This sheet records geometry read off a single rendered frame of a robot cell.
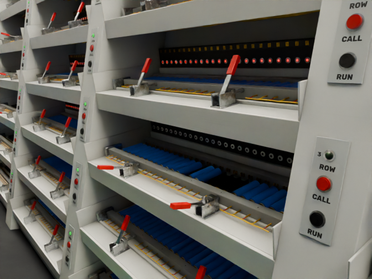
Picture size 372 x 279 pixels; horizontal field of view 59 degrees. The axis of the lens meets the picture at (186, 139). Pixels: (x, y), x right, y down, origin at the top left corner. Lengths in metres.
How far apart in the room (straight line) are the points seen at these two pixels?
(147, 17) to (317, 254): 0.56
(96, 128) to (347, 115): 0.67
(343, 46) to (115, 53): 0.65
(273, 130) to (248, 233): 0.16
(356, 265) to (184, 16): 0.49
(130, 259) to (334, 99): 0.57
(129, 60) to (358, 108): 0.68
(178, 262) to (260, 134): 0.36
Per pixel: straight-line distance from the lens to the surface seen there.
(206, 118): 0.56
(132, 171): 0.78
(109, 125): 0.94
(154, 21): 0.74
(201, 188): 0.63
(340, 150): 0.42
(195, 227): 0.58
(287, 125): 0.46
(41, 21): 1.61
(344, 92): 0.42
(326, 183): 0.42
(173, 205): 0.53
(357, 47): 0.43
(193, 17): 0.64
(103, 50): 0.93
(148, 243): 0.82
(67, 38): 1.19
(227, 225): 0.55
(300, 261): 0.46
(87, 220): 0.99
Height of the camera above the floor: 0.65
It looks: 6 degrees down
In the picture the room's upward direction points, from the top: 8 degrees clockwise
